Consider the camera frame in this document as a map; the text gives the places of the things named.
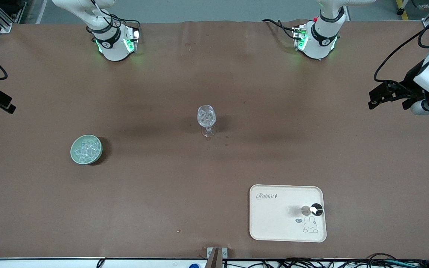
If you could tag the clear ice cubes heap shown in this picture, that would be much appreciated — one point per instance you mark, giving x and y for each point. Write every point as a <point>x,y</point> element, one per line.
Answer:
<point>87,150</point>

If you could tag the aluminium camera mast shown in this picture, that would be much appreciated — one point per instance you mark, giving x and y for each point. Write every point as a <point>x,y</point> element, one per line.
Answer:
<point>214,258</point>

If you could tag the clear wine glass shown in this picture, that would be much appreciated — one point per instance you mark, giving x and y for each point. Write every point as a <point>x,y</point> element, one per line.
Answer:
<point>206,116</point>

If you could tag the steel cocktail jigger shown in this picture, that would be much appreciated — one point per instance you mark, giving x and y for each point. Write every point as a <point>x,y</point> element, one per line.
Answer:
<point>317,209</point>

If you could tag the green ceramic bowl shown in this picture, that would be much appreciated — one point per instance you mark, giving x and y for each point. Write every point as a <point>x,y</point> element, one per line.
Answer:
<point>73,154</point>

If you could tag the cream rabbit print tray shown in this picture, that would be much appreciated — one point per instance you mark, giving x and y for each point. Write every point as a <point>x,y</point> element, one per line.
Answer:
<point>274,219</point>

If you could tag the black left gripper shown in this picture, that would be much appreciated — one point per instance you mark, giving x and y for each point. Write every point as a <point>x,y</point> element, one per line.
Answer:
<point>410,80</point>

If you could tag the brown table cover sheet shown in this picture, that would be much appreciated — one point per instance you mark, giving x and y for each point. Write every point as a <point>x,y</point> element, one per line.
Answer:
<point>162,193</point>

